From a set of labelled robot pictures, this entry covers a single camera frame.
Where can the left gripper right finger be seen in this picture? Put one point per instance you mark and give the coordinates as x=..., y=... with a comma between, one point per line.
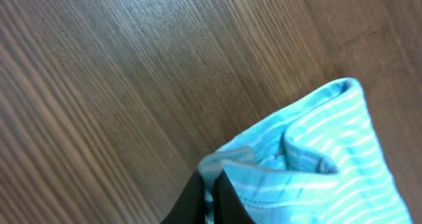
x=228, y=208

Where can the light blue striped baby pants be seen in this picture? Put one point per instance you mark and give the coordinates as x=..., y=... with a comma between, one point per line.
x=317, y=160

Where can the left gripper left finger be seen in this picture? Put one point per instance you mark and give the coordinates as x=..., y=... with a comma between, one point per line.
x=189, y=207

